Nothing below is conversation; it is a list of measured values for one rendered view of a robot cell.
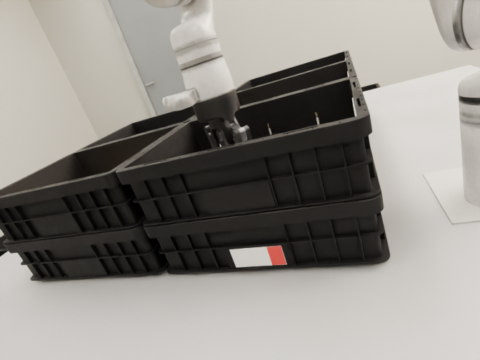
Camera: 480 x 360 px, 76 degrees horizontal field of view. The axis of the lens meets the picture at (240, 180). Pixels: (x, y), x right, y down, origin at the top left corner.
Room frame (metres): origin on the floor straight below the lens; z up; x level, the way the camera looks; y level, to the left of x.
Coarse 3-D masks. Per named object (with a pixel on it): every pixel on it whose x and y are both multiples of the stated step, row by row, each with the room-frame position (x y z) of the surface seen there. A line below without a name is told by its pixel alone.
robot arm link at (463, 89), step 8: (464, 0) 0.41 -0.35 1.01; (472, 0) 0.40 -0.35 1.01; (464, 8) 0.41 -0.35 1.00; (472, 8) 0.40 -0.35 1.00; (464, 16) 0.41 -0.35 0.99; (472, 16) 0.40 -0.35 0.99; (464, 24) 0.41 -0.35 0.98; (472, 24) 0.40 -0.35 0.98; (464, 32) 0.41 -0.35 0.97; (472, 32) 0.40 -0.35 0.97; (472, 40) 0.41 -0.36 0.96; (472, 48) 0.42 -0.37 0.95; (464, 80) 0.43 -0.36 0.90; (472, 80) 0.41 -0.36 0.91; (464, 88) 0.42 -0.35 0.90; (472, 88) 0.40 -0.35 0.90; (464, 96) 0.42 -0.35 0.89; (472, 96) 0.40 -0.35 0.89
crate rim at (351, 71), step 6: (348, 60) 0.88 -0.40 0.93; (324, 66) 0.91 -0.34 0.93; (330, 66) 0.89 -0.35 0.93; (348, 66) 0.76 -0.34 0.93; (306, 72) 0.92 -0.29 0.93; (312, 72) 0.92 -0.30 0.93; (354, 72) 0.65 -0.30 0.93; (288, 78) 0.94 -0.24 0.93; (294, 78) 0.94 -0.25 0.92; (264, 84) 0.98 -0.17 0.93; (270, 84) 0.97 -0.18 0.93; (246, 90) 1.00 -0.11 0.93; (252, 90) 0.99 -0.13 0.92; (300, 90) 0.66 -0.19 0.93; (276, 96) 0.68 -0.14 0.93
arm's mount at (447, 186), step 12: (456, 168) 0.53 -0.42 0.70; (432, 180) 0.52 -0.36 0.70; (444, 180) 0.50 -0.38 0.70; (456, 180) 0.49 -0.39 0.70; (444, 192) 0.47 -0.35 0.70; (456, 192) 0.45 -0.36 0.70; (444, 204) 0.43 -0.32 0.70; (456, 204) 0.42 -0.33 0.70; (468, 204) 0.41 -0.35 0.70; (456, 216) 0.39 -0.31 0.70; (468, 216) 0.39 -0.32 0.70
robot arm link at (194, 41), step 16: (192, 0) 0.52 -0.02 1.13; (208, 0) 0.51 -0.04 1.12; (192, 16) 0.51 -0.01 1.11; (208, 16) 0.50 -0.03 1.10; (176, 32) 0.49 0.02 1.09; (192, 32) 0.48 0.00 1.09; (208, 32) 0.49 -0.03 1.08; (176, 48) 0.49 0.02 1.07; (192, 48) 0.48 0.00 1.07; (208, 48) 0.48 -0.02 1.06; (192, 64) 0.48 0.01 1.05
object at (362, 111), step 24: (288, 96) 0.65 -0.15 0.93; (360, 96) 0.44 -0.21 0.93; (192, 120) 0.76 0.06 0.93; (360, 120) 0.34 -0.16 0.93; (240, 144) 0.41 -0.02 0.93; (264, 144) 0.39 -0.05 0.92; (288, 144) 0.38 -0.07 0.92; (312, 144) 0.36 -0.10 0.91; (120, 168) 0.51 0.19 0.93; (144, 168) 0.47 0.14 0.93; (168, 168) 0.45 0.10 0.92; (192, 168) 0.44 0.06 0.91
